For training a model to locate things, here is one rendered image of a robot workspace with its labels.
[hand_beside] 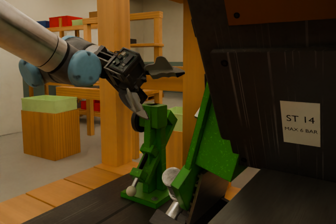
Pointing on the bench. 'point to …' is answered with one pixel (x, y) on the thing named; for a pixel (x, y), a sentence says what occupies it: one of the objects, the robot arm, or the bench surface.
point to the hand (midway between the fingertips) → (168, 96)
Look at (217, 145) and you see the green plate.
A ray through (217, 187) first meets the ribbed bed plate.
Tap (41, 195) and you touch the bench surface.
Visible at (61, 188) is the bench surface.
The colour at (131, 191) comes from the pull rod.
